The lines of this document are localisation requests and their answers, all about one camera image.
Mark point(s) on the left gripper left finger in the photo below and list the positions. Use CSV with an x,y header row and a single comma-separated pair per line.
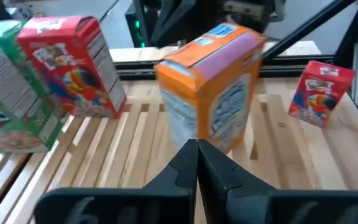
x,y
129,205

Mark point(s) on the wooden slatted shelf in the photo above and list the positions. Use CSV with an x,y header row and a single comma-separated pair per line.
x,y
120,149

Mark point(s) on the red Froot Loops box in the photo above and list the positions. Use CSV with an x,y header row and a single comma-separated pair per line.
x,y
319,93
70,68

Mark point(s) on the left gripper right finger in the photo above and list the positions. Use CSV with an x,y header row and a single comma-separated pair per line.
x,y
259,207

